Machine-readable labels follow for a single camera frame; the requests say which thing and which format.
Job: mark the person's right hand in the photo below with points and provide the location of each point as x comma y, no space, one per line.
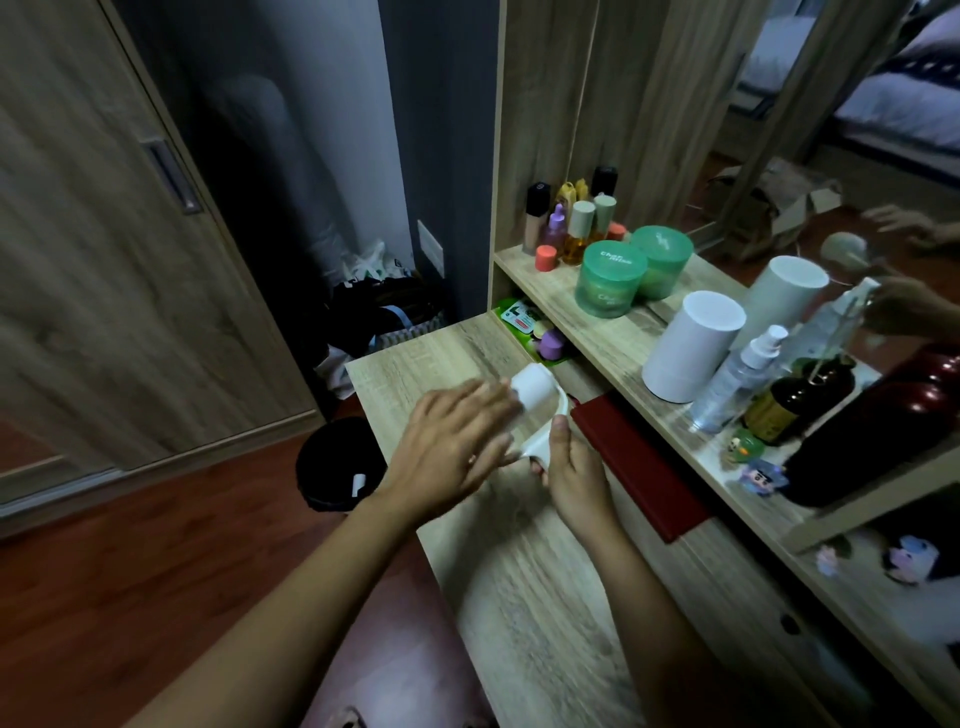
581,487

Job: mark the person's left hand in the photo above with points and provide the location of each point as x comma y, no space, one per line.
442,450

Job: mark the person's left thumb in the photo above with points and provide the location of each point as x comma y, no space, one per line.
495,465

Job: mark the person's right thumb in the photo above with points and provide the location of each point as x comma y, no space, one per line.
560,439

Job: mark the person's right forearm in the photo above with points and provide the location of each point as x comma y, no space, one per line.
660,637

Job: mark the person's left forearm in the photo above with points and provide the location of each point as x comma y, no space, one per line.
285,622

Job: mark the dark red notebook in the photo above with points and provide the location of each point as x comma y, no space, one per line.
645,465

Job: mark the purple makeup sponge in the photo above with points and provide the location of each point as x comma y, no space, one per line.
553,345

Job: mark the green storage tray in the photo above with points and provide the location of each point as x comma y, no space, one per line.
525,341

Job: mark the white and red packet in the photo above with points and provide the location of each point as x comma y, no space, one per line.
519,316

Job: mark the white paper scrap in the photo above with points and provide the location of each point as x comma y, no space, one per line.
359,486

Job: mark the white cylinder container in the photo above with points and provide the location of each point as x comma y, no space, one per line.
690,349

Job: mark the green cosmetic jar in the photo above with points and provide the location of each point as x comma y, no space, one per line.
609,281

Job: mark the black waste bin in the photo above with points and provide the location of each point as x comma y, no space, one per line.
330,469

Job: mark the clear spray bottle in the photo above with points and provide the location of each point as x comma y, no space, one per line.
727,386

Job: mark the small coral cap jar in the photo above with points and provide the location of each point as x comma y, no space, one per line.
546,259

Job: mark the green duck figurine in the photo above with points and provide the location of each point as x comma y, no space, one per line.
742,448

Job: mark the black bag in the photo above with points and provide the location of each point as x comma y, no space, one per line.
382,311

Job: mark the amber bottle with beige cap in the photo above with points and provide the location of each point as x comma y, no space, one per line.
579,236

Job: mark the purple dropper bottle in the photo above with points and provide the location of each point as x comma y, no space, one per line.
556,232

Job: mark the blue cartoon figurine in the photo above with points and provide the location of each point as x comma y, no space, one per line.
763,478

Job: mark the dark red stool seat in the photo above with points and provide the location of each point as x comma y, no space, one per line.
397,660

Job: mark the wooden vanity cabinet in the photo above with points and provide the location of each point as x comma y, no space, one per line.
712,600

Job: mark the black-capped foundation bottle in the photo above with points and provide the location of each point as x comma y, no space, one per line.
535,217

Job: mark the dark amber diffuser bottle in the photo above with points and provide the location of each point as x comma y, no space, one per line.
791,409

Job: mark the white plastic bag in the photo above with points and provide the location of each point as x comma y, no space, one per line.
371,262

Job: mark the small pink figurine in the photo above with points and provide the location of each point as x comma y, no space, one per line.
826,561

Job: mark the dark red round vase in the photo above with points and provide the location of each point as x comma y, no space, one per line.
870,442

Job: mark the pale blue animal figurine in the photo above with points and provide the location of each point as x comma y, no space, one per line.
911,561

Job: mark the wooden wardrobe door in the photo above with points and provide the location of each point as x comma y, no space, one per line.
97,300

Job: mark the white wall socket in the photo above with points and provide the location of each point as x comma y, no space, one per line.
430,247

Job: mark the large wall mirror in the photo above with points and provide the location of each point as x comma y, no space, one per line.
750,150

